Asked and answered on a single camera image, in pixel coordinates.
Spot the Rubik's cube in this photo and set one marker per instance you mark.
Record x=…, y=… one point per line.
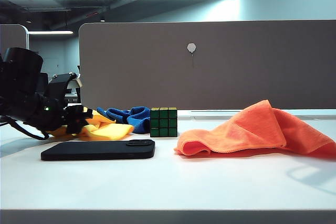
x=163, y=123

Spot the grey desk divider panel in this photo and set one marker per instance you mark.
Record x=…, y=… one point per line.
x=236, y=72

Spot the narrow brown desk divider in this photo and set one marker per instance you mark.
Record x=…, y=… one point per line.
x=13, y=35

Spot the orange microfiber rag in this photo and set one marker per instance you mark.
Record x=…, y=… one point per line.
x=249, y=129

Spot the black smartphone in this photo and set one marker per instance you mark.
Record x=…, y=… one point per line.
x=98, y=150

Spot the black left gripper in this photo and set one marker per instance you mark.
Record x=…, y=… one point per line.
x=50, y=108

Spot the blue microfiber rag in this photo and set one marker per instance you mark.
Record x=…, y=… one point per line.
x=137, y=119

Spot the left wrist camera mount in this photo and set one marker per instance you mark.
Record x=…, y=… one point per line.
x=60, y=82

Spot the yellow microfiber rag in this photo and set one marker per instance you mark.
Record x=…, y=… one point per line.
x=110, y=130

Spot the short ceiling light strip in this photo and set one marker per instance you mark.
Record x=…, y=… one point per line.
x=51, y=32

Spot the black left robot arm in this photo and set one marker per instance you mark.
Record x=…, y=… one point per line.
x=18, y=77

